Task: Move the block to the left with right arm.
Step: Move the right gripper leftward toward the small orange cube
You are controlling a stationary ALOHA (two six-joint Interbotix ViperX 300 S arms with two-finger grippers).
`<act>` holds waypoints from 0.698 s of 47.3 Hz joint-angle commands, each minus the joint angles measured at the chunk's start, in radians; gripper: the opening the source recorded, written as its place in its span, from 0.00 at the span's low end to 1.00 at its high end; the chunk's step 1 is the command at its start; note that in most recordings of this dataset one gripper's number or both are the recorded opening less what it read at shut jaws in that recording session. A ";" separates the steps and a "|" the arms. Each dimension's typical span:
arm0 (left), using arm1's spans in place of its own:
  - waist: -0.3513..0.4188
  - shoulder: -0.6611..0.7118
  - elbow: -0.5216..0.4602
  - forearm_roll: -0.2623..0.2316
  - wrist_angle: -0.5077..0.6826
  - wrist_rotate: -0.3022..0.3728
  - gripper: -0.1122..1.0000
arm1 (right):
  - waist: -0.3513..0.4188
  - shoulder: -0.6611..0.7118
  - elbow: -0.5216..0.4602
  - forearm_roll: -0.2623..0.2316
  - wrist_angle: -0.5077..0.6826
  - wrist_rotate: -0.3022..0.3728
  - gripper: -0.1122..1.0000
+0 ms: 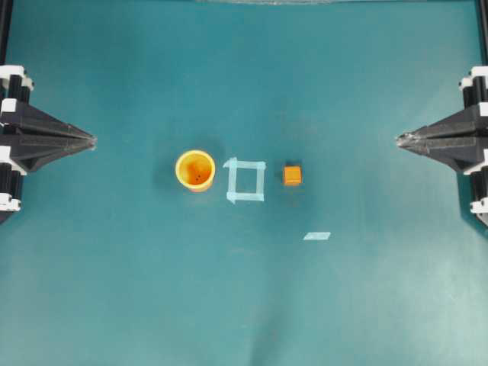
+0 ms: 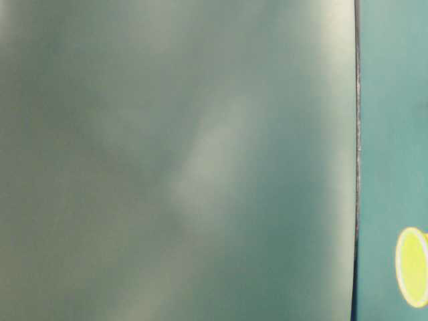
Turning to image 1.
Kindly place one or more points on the light blue tape square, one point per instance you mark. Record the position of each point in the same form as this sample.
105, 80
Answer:
246, 180

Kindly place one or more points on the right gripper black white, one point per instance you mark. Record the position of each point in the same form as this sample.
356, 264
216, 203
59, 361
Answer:
460, 140

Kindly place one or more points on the orange cube block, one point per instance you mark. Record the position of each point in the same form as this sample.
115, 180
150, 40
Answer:
292, 175

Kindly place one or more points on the black frame rail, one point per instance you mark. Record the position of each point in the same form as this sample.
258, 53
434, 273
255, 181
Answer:
483, 25
6, 7

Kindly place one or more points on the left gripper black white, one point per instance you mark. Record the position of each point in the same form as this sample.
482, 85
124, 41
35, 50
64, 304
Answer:
23, 154

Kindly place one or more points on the yellow orange plastic cup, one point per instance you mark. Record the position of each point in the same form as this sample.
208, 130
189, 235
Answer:
195, 170

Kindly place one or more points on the black frame rail right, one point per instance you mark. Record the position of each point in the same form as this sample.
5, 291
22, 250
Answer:
483, 25

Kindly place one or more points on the small light blue tape strip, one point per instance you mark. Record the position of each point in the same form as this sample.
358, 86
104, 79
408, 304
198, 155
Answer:
317, 236

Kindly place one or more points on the black frame rail left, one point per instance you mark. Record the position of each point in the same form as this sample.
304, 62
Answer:
6, 7

